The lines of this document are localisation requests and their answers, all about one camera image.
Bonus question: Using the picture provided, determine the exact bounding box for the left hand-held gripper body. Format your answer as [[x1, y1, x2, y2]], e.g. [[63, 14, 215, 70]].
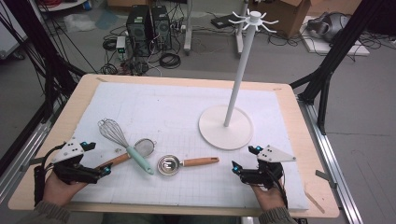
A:
[[49, 137, 106, 185]]

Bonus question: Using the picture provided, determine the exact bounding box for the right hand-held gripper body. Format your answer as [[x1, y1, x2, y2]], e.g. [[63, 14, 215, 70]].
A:
[[238, 144, 297, 190]]

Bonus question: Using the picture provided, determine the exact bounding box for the whisk with mint green handle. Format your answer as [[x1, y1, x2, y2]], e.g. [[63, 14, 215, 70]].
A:
[[97, 118, 155, 175]]

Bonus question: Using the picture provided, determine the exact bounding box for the white utensil stand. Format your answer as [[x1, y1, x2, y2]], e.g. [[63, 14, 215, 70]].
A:
[[198, 8, 279, 151]]

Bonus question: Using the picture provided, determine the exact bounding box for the metal scoop with wooden handle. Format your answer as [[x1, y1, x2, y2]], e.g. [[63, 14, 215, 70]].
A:
[[156, 154, 220, 177]]

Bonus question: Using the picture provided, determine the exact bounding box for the small mesh strainer wooden handle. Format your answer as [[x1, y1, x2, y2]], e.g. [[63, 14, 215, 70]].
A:
[[94, 138, 158, 172]]

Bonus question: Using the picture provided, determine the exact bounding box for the person's right hand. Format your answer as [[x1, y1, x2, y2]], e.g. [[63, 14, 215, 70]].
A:
[[250, 183, 288, 213]]

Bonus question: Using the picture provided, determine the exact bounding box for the person's left hand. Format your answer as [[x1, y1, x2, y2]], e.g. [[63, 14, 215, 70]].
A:
[[41, 171, 88, 208]]

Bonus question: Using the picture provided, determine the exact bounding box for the white grid mat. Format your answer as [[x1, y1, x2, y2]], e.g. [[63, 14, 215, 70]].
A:
[[70, 81, 310, 211]]

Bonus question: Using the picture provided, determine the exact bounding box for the small white power box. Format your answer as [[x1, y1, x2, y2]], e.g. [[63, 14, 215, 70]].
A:
[[115, 35, 127, 60]]

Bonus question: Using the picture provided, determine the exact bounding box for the white stand pole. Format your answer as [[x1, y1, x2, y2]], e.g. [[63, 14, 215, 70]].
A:
[[183, 0, 193, 56], [234, 0, 250, 55]]

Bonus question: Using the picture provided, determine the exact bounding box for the white board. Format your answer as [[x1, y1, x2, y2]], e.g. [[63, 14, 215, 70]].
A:
[[300, 15, 371, 57]]

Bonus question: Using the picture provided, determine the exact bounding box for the clear plastic sheet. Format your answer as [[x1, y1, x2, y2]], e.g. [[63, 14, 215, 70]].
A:
[[64, 12, 97, 32]]

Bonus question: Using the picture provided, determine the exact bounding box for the black computer tower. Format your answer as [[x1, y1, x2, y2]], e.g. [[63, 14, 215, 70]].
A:
[[150, 5, 172, 50], [125, 4, 153, 58]]

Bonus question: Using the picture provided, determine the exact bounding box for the black flat device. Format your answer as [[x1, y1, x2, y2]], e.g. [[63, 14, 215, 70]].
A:
[[210, 13, 237, 30]]

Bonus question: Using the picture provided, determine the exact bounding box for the cardboard box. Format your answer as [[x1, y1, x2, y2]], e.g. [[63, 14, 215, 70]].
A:
[[248, 0, 312, 39]]

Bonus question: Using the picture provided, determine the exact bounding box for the grey headset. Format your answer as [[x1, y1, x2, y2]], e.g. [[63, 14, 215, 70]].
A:
[[306, 11, 351, 43]]

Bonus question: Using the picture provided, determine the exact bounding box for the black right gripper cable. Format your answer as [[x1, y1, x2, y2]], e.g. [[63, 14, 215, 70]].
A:
[[270, 167, 289, 209]]

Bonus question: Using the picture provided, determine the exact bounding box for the metal rail bracket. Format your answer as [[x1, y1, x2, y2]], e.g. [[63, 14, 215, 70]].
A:
[[315, 169, 338, 189], [20, 157, 46, 173]]

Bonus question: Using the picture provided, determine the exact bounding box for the aluminium rail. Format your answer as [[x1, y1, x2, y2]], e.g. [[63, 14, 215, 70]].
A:
[[0, 102, 64, 203], [297, 96, 363, 224]]

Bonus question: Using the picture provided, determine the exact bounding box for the black cable coil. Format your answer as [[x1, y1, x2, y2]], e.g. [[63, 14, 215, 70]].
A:
[[102, 38, 118, 52], [101, 63, 119, 76], [159, 52, 182, 70]]

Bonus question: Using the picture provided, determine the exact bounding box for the black metal frame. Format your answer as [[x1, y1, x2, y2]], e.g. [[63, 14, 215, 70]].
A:
[[289, 0, 396, 135], [0, 0, 87, 124]]

